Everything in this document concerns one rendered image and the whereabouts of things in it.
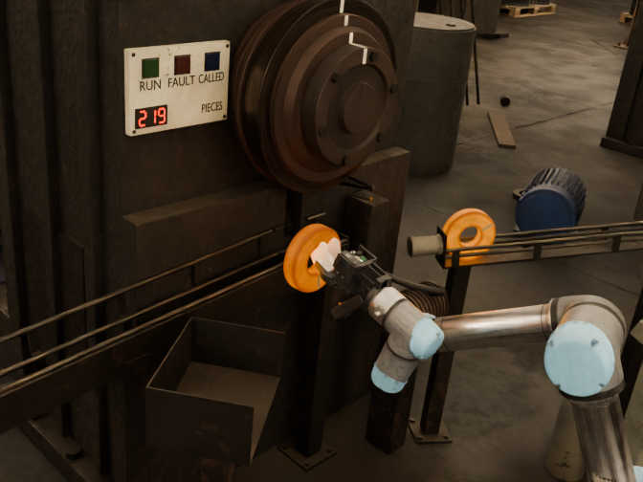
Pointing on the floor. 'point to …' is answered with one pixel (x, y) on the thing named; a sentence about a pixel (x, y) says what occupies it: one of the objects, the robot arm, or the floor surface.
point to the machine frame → (153, 208)
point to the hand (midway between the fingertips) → (313, 250)
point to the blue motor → (551, 203)
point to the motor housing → (382, 411)
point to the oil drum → (434, 92)
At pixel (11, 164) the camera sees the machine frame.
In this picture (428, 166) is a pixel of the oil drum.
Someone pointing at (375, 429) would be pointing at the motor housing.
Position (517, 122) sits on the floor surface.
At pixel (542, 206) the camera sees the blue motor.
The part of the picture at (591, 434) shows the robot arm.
